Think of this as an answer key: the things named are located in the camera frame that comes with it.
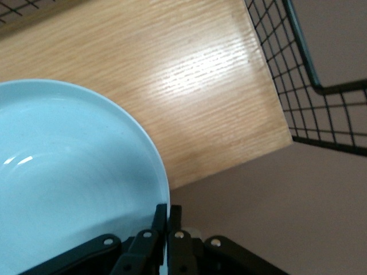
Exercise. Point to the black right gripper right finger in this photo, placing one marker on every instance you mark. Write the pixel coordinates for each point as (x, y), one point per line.
(179, 252)

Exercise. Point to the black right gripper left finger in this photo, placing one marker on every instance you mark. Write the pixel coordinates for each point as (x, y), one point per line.
(143, 252)

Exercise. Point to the light blue round plate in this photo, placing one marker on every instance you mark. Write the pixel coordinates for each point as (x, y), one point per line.
(71, 172)

